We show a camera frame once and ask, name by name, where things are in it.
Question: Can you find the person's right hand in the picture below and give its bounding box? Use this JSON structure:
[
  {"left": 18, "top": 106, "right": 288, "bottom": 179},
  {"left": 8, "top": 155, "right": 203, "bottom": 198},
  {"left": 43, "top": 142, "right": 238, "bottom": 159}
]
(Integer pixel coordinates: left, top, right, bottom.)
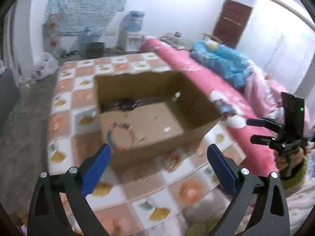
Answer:
[{"left": 274, "top": 147, "right": 307, "bottom": 174}]

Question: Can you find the brown cardboard box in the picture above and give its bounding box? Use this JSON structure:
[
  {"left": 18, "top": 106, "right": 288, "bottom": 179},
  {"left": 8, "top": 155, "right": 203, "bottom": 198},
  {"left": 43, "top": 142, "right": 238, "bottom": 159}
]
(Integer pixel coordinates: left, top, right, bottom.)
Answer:
[{"left": 94, "top": 70, "right": 222, "bottom": 175}]

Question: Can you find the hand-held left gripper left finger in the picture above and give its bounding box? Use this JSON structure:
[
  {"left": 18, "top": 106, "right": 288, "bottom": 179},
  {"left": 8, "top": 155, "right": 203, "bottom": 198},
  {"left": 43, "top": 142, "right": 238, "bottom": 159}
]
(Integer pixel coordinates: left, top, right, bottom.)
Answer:
[{"left": 28, "top": 143, "right": 112, "bottom": 236}]

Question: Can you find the grey cloth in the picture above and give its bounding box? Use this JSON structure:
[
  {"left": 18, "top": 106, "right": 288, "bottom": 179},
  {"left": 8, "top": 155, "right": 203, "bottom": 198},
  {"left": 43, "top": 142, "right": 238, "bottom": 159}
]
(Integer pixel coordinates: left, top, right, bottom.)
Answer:
[{"left": 159, "top": 32, "right": 184, "bottom": 48}]

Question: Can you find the blue patterned wall cloth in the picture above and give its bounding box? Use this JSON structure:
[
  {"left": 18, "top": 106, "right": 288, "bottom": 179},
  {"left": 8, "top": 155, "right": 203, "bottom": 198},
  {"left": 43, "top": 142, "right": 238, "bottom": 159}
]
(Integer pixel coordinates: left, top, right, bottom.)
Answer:
[{"left": 44, "top": 0, "right": 131, "bottom": 36}]

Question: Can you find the white water dispenser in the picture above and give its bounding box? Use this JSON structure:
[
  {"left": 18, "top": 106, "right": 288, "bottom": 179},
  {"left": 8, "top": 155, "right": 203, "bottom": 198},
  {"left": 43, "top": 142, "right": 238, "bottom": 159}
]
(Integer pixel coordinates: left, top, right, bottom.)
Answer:
[{"left": 118, "top": 27, "right": 143, "bottom": 52}]

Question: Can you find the dark pot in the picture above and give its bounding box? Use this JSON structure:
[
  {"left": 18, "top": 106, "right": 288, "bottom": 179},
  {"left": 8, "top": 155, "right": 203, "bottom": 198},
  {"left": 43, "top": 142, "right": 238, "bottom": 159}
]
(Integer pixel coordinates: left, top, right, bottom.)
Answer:
[{"left": 86, "top": 42, "right": 105, "bottom": 57}]

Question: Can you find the brown door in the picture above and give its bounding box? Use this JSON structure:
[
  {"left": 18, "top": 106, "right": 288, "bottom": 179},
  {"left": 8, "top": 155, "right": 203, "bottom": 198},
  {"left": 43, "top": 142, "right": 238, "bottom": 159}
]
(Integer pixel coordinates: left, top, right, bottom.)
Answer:
[{"left": 212, "top": 0, "right": 254, "bottom": 50}]

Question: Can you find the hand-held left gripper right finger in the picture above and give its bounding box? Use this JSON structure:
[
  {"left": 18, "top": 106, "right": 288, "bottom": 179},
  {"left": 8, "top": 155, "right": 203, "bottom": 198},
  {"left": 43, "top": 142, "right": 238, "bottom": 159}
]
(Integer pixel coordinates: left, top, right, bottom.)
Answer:
[{"left": 207, "top": 144, "right": 291, "bottom": 236}]

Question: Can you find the leaf and peach patterned tablecloth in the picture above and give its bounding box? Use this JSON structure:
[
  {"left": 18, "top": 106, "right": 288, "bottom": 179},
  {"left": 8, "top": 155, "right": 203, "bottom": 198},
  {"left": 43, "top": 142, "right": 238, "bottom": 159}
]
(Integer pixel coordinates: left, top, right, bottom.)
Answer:
[{"left": 47, "top": 53, "right": 246, "bottom": 234}]

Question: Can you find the white plastic bag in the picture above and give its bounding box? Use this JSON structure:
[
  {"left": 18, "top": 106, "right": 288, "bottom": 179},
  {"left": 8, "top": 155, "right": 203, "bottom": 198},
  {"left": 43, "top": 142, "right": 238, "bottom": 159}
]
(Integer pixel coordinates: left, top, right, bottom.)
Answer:
[{"left": 33, "top": 52, "right": 59, "bottom": 79}]

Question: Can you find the colourful bead bracelet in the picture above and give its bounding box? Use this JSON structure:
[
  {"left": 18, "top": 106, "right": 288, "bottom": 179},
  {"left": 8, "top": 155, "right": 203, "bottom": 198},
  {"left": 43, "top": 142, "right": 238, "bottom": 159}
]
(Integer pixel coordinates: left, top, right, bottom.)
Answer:
[{"left": 106, "top": 122, "right": 144, "bottom": 151}]

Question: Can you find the clear water jug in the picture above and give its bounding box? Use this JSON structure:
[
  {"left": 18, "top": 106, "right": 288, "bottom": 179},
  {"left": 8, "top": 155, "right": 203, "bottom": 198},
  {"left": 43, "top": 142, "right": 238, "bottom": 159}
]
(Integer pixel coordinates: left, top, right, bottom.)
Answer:
[{"left": 77, "top": 28, "right": 99, "bottom": 54}]

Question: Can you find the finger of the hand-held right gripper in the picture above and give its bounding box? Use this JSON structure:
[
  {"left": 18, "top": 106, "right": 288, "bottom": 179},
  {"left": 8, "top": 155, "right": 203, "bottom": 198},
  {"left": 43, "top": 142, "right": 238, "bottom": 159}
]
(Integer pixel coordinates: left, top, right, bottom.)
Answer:
[
  {"left": 246, "top": 117, "right": 286, "bottom": 129},
  {"left": 250, "top": 134, "right": 277, "bottom": 149}
]

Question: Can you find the red square patterned cloth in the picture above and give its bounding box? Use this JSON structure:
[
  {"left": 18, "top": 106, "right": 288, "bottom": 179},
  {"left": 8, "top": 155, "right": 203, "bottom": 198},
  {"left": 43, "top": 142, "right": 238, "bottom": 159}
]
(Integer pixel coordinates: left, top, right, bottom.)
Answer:
[{"left": 43, "top": 17, "right": 61, "bottom": 54}]

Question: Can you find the blue blanket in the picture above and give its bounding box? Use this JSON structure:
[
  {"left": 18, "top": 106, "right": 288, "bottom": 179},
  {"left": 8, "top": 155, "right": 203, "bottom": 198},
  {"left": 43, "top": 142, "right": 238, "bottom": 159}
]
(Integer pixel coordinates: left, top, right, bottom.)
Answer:
[{"left": 189, "top": 39, "right": 256, "bottom": 90}]

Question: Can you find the black and purple smartwatch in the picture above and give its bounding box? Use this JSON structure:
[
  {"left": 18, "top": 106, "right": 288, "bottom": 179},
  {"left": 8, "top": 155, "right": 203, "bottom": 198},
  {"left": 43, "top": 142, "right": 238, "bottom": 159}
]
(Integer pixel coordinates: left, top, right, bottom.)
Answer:
[{"left": 101, "top": 98, "right": 165, "bottom": 112}]

